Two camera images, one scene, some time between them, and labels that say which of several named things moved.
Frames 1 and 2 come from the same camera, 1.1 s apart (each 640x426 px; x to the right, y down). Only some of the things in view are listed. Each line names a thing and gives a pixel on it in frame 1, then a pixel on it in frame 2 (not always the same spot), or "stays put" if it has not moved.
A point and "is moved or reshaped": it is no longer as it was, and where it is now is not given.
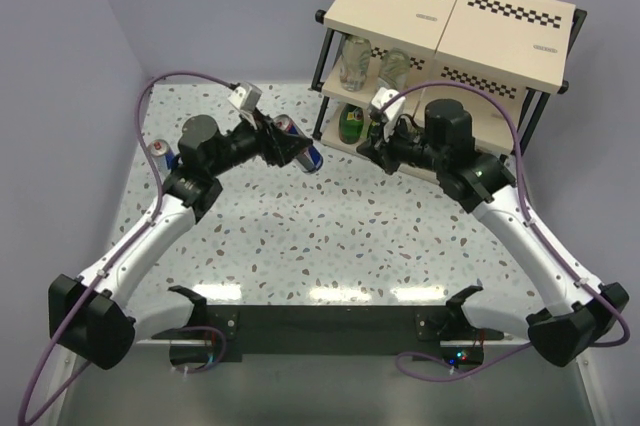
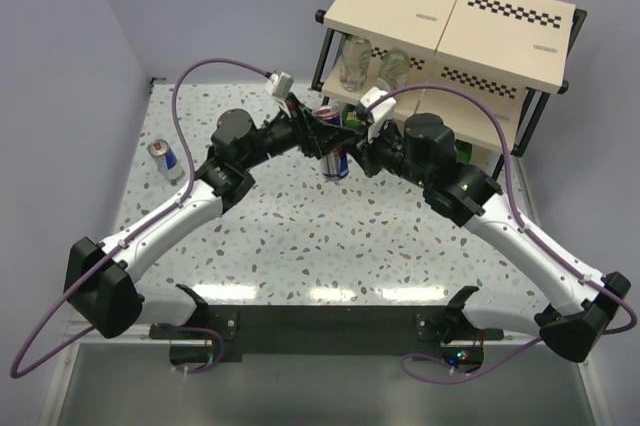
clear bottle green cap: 354,61 stays put
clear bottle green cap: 394,69 stays put
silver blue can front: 163,157 stays put
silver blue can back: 309,160 is moved or reshaped
